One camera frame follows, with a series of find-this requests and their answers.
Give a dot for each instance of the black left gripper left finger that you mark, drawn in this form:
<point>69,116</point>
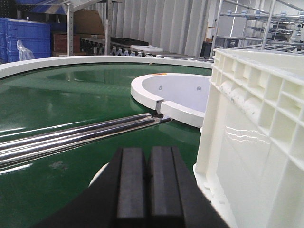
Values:
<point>115,197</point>

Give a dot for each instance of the blue plastic crate stack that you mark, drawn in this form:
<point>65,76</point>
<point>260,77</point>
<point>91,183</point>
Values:
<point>35,36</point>

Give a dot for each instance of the metal shelving rack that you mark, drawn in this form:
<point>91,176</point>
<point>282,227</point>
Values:
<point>259,24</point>

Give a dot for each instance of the white outer conveyor rim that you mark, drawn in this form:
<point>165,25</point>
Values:
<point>9,69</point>

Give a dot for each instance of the white plastic tote box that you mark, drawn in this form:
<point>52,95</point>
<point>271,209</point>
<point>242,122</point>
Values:
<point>250,162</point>

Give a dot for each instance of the brown cardboard sheet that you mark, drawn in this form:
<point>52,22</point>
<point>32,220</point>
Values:
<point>88,22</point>

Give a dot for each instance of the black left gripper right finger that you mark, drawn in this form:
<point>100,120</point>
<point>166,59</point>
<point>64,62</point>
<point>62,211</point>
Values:
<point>175,199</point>

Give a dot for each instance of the chrome guide rods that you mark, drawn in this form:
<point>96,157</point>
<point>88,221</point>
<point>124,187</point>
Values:
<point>30,148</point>

